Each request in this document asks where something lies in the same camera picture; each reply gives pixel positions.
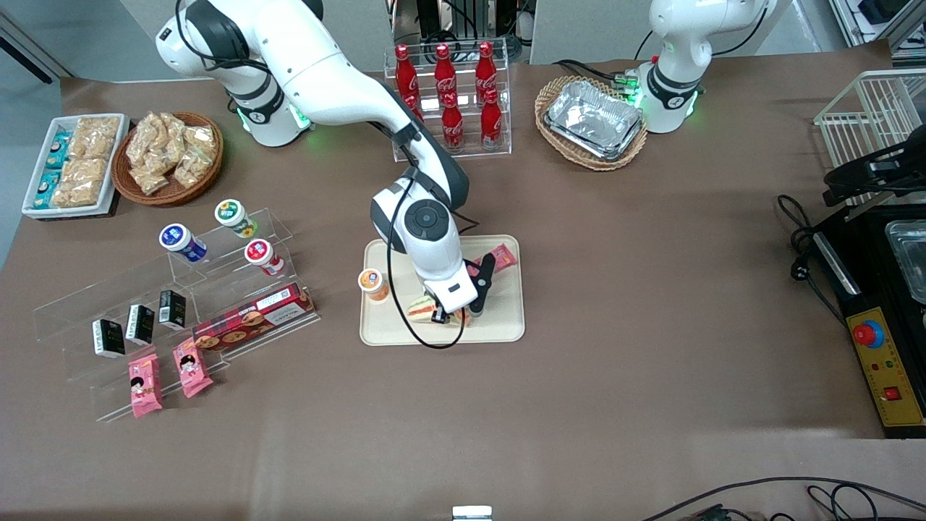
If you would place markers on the orange lidded cup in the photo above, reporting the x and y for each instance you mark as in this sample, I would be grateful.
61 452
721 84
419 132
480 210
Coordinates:
373 284

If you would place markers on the red emergency stop button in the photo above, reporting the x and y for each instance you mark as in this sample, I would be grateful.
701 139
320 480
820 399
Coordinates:
867 333

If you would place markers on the flat pack of crackers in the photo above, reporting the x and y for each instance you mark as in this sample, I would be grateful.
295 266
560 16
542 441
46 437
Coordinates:
98 136
87 171
76 194

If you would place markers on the dark brown wicker basket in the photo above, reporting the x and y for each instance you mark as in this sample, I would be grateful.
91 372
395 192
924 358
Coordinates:
210 177

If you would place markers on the red cola bottle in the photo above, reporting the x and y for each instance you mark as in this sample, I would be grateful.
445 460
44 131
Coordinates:
444 71
406 69
453 126
486 69
418 106
491 123

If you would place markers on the clear acrylic stepped stand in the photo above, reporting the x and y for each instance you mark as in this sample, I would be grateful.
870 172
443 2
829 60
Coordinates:
231 289

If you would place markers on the clear acrylic bottle rack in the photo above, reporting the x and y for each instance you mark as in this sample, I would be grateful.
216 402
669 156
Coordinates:
469 152

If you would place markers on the white rectangular snack tray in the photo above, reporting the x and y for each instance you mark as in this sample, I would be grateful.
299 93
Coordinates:
32 206

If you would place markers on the red cookie box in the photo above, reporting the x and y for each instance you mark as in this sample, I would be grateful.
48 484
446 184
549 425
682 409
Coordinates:
253 317

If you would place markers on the red lidded cup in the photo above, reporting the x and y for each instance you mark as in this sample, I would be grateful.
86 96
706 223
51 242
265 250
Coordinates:
263 257

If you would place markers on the blue lidded cup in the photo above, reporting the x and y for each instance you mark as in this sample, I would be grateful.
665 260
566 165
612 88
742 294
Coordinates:
182 242

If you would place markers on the light wicker basket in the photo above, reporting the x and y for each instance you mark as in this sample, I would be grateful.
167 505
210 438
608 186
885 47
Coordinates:
557 148

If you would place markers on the pink snack pack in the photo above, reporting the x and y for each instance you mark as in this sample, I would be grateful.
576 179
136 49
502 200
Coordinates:
504 256
145 387
192 367

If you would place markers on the small white device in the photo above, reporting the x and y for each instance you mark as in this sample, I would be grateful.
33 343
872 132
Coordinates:
472 513

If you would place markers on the steel food container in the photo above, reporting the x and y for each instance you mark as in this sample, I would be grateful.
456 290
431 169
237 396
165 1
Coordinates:
911 257

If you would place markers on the black equipment rack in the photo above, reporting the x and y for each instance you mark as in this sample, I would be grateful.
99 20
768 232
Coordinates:
463 18

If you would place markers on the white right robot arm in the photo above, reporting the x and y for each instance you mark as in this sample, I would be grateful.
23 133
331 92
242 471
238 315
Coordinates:
325 72

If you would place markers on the aluminium frame shelf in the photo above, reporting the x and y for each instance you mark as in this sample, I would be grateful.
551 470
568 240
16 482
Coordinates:
875 14

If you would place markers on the red rocker switch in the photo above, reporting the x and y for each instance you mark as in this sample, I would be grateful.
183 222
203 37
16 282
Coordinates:
892 394

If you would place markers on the cream plastic tray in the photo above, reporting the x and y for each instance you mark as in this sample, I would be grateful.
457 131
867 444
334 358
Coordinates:
499 318

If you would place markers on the triangle sandwich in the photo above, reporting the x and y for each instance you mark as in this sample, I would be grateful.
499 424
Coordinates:
419 310

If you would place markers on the clear bag of crackers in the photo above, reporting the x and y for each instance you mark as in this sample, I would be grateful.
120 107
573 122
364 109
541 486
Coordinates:
176 129
150 179
192 168
148 134
200 139

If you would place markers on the aluminium foil container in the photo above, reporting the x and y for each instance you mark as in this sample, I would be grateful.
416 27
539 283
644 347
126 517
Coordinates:
593 116
615 155

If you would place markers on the teal snack pack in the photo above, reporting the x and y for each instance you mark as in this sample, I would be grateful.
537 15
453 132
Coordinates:
59 149
48 188

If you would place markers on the black machine press lid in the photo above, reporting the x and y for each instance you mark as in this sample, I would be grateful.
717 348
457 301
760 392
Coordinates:
875 174

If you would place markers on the yellow control panel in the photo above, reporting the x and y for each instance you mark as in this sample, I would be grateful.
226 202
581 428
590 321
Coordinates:
886 369

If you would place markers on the black tray sealing machine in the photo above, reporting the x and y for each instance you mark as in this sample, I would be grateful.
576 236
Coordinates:
868 289

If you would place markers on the green lidded cup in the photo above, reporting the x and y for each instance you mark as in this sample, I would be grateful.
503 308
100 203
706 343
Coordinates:
235 217

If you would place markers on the small black carton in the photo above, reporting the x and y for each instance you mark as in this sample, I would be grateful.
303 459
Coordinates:
172 309
108 338
139 323

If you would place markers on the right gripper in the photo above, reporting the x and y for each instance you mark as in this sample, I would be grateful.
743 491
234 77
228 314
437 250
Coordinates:
438 314

